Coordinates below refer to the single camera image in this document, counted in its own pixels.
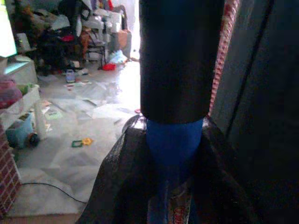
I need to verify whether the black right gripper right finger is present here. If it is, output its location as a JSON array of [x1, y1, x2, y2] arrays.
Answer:
[[191, 117, 259, 224]]

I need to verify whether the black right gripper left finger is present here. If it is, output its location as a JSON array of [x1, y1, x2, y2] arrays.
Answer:
[[78, 115, 164, 224]]

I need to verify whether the blue broomstick with black cap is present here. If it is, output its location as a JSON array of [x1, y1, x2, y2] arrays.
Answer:
[[139, 0, 225, 224]]

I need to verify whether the dark grey door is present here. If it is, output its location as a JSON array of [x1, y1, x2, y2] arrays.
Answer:
[[210, 0, 299, 224]]

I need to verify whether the light blue plastic container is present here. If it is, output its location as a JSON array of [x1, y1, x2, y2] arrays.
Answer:
[[5, 112, 40, 149]]

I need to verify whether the white plastic bag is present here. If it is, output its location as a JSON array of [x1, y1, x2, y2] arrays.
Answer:
[[108, 49, 128, 65]]

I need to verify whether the black metal chair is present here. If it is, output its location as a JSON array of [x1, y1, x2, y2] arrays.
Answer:
[[85, 29, 108, 69]]

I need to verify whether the brown cardboard box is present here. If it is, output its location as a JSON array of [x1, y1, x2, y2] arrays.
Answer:
[[116, 28, 132, 50]]

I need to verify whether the pink cloth bundle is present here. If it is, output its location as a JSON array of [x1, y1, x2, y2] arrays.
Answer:
[[0, 74, 23, 110]]

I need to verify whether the pile of dark clothes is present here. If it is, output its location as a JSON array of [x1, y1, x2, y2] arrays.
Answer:
[[32, 14, 82, 72]]

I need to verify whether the thin black floor cable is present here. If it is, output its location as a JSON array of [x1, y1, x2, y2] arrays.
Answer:
[[21, 182, 87, 204]]

